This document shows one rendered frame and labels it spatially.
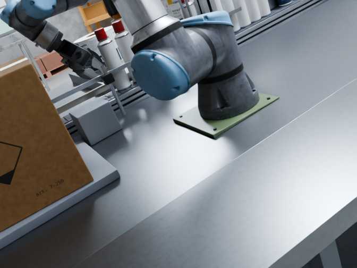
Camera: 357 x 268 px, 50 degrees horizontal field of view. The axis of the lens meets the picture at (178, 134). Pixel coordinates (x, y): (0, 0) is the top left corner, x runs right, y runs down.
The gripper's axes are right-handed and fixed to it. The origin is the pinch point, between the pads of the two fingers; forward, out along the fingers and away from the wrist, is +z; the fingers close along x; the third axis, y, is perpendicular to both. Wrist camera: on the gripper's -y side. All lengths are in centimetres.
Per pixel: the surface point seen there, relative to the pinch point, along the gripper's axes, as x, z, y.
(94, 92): 5.9, 0.0, 3.4
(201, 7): -33.2, 7.6, -15.0
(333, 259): 11, 57, -62
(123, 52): -9.9, -0.8, -1.0
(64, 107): 15.1, -5.7, 3.4
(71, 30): -132, 115, 782
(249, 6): -53, 30, -1
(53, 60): -45, 103, 685
